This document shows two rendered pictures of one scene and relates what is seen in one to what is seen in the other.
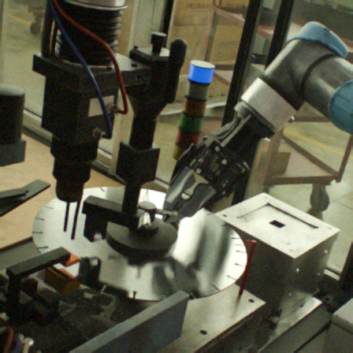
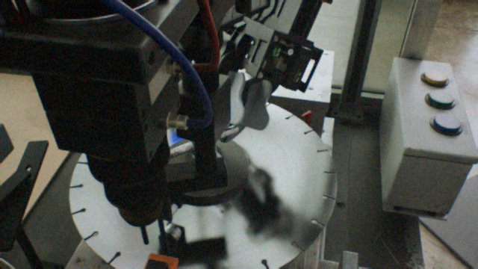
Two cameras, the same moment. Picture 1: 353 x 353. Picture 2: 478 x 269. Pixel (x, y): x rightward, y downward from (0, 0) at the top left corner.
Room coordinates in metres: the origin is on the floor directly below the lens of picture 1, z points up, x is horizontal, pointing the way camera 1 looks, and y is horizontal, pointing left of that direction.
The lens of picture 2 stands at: (0.49, 0.15, 1.33)
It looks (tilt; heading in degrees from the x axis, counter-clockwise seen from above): 41 degrees down; 337
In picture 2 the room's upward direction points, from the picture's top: straight up
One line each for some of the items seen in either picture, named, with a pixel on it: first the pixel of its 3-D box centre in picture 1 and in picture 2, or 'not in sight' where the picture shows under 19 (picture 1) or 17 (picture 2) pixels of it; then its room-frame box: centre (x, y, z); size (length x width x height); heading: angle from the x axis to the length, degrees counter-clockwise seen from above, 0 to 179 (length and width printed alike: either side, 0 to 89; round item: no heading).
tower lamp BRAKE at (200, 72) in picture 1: (201, 72); not in sight; (1.15, 0.00, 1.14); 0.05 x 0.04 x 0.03; 55
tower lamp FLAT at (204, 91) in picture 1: (198, 88); not in sight; (1.15, 0.00, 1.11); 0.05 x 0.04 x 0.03; 55
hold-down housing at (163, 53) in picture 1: (146, 111); (198, 34); (0.78, 0.06, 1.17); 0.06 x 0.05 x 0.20; 136
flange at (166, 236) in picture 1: (143, 228); (204, 161); (0.85, 0.04, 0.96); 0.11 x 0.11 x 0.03
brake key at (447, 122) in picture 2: not in sight; (445, 125); (0.84, -0.37, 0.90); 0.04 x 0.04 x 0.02
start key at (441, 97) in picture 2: not in sight; (439, 101); (0.90, -0.41, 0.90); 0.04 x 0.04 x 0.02
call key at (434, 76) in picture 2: not in sight; (434, 79); (0.96, -0.45, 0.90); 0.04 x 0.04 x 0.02
